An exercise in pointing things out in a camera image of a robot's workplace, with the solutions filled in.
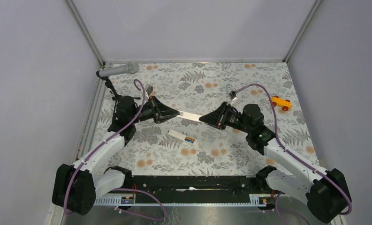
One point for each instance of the black microphone tripod stand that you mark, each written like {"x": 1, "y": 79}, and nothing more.
{"x": 111, "y": 88}

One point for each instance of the yellow toy car red wheels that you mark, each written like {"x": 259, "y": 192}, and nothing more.
{"x": 285, "y": 105}

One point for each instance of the grey microphone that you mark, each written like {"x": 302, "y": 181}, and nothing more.
{"x": 130, "y": 68}

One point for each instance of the white remote control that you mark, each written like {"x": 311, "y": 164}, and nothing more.
{"x": 180, "y": 136}

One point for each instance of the floral patterned table mat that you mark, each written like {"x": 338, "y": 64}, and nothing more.
{"x": 200, "y": 88}

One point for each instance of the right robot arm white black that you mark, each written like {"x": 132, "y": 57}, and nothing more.
{"x": 324, "y": 192}

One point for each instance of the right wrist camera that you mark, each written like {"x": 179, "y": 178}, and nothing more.
{"x": 234, "y": 99}

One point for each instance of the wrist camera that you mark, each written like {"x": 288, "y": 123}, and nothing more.
{"x": 234, "y": 99}
{"x": 148, "y": 90}

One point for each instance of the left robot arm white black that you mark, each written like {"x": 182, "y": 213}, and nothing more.
{"x": 78, "y": 185}

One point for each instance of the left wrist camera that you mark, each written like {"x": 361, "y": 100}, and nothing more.
{"x": 148, "y": 90}

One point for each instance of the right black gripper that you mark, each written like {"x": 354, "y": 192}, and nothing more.
{"x": 218, "y": 117}

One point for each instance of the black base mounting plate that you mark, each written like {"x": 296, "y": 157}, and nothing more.
{"x": 198, "y": 189}

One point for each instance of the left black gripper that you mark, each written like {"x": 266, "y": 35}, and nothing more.
{"x": 161, "y": 113}

